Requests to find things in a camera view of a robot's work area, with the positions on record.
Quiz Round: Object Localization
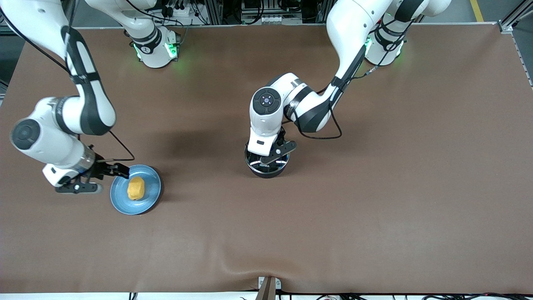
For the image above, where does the blue plate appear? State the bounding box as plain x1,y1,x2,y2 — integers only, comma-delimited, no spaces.
110,165,162,215

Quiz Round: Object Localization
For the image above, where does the grey control unit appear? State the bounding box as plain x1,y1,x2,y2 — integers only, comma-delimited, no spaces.
242,0,289,25

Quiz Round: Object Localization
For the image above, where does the grey metal table clamp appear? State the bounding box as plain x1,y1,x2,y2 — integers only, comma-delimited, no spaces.
255,276,282,300

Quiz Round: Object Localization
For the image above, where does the white power strip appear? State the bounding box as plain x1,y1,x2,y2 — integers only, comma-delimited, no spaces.
160,4,197,18

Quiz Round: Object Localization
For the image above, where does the glass lid with blue knob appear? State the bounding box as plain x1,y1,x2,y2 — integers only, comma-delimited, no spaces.
245,146,290,172

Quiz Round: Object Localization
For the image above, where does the brown table mat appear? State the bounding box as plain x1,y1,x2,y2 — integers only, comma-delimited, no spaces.
0,23,533,295

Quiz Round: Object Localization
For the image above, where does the black pot with blue handle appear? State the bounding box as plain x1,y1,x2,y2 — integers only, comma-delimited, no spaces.
244,144,291,179

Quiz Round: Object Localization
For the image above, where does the yellow potato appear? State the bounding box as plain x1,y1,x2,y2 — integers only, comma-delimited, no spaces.
127,177,145,201

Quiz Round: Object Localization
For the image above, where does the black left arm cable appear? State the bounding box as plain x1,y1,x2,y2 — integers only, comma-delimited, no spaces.
283,40,377,140

